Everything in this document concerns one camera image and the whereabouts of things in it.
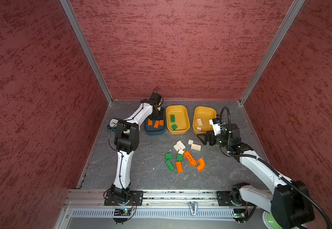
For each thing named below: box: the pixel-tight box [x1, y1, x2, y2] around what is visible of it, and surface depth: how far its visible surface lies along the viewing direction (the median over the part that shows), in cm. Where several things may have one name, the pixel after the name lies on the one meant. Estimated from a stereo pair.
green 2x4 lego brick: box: [170, 114, 176, 124], surface depth 111 cm
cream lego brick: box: [196, 118, 204, 126], surface depth 108 cm
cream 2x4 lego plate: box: [190, 143, 202, 152], surface depth 94 cm
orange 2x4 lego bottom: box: [175, 161, 184, 173], surface depth 87 cm
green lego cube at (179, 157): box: [176, 154, 183, 162], surface depth 89 cm
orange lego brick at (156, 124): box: [153, 120, 160, 129], surface depth 106 cm
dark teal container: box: [143, 107, 167, 136], surface depth 105 cm
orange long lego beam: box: [183, 150, 198, 167], surface depth 89 cm
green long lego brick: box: [166, 159, 175, 172], surface depth 85 cm
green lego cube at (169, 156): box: [165, 152, 174, 161], surface depth 90 cm
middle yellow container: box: [165, 104, 191, 136], surface depth 109 cm
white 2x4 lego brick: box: [176, 140, 187, 150], surface depth 95 cm
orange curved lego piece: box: [197, 157, 206, 172], surface depth 87 cm
